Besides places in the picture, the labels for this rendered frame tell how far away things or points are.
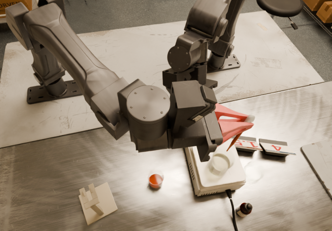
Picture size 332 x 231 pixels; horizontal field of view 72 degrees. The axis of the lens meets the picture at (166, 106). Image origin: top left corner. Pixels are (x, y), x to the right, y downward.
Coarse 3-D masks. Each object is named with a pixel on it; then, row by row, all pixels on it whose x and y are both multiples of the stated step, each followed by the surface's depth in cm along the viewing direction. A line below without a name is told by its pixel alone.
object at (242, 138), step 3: (231, 138) 74; (240, 138) 74; (243, 138) 74; (246, 138) 74; (249, 138) 74; (252, 138) 74; (255, 138) 74; (252, 141) 74; (255, 141) 74; (258, 144) 72; (237, 147) 70; (240, 147) 68; (243, 147) 68; (246, 147) 68; (243, 150) 72; (246, 150) 71; (249, 150) 71; (252, 150) 71; (255, 150) 72; (261, 150) 68
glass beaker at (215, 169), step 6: (216, 150) 55; (222, 150) 56; (228, 150) 55; (228, 156) 57; (234, 156) 54; (210, 162) 56; (234, 162) 53; (210, 168) 57; (216, 168) 54; (222, 168) 52; (228, 168) 52; (210, 174) 58; (216, 174) 57; (222, 174) 56
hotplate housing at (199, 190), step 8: (192, 152) 64; (192, 160) 63; (192, 168) 63; (192, 176) 64; (200, 184) 59; (232, 184) 60; (240, 184) 60; (200, 192) 59; (208, 192) 61; (216, 192) 63
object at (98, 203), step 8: (104, 184) 64; (80, 192) 51; (88, 192) 62; (96, 192) 62; (104, 192) 62; (80, 200) 61; (88, 200) 61; (96, 200) 50; (104, 200) 61; (112, 200) 61; (88, 208) 60; (96, 208) 53; (104, 208) 60; (112, 208) 60; (88, 216) 59; (96, 216) 59; (104, 216) 59; (88, 224) 58
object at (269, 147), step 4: (264, 144) 72; (268, 144) 73; (272, 144) 73; (268, 148) 70; (272, 148) 70; (276, 148) 70; (280, 148) 71; (284, 148) 71; (288, 148) 72; (292, 152) 69
